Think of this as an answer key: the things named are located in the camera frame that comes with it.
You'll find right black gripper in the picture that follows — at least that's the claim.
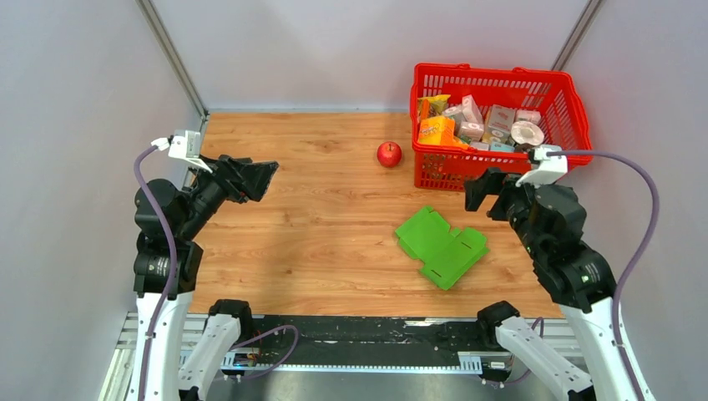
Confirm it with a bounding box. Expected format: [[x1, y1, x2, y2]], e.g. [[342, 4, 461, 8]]
[[462, 165, 548, 259]]

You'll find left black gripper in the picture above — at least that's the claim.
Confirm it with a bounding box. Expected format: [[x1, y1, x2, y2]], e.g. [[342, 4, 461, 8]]
[[177, 152, 278, 238]]

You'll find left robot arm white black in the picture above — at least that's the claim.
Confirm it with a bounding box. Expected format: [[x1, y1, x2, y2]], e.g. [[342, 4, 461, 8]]
[[127, 152, 279, 400]]

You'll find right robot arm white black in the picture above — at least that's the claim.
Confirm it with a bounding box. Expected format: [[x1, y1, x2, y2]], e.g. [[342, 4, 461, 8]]
[[464, 168, 654, 400]]

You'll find pink box in basket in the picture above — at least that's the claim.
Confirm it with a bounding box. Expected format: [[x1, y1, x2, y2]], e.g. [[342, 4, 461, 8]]
[[456, 121, 484, 141]]

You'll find orange snack box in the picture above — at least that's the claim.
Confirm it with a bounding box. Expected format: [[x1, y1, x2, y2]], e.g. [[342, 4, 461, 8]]
[[417, 115, 469, 149]]

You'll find white red box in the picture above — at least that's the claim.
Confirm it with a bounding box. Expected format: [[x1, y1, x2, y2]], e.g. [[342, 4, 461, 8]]
[[485, 104, 516, 141]]

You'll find small pink white box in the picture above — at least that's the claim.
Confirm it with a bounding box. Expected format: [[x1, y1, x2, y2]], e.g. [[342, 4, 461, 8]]
[[514, 109, 542, 125]]

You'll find pink white carton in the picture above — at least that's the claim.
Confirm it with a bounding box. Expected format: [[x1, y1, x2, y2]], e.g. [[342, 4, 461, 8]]
[[461, 94, 484, 124]]

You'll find red apple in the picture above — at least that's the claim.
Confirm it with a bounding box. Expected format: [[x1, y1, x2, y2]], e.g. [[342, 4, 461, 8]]
[[377, 141, 402, 168]]

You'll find yellow snack bag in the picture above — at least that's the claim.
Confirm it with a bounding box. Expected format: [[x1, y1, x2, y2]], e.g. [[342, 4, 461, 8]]
[[417, 94, 450, 120]]

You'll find red plastic basket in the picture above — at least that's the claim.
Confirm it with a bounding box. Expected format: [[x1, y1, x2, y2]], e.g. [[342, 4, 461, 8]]
[[409, 63, 592, 191]]

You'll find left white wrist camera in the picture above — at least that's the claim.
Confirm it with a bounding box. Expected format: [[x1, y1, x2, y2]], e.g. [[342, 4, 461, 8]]
[[150, 129, 213, 173]]

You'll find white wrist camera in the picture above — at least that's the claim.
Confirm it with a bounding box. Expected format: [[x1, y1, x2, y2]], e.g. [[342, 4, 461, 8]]
[[150, 129, 213, 173], [515, 145, 569, 188]]

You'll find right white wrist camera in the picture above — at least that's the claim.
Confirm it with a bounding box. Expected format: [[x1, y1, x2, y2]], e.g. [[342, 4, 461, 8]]
[[515, 145, 569, 188]]

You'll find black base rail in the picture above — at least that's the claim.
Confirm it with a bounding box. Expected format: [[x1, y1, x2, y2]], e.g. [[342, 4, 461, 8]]
[[222, 315, 511, 374]]

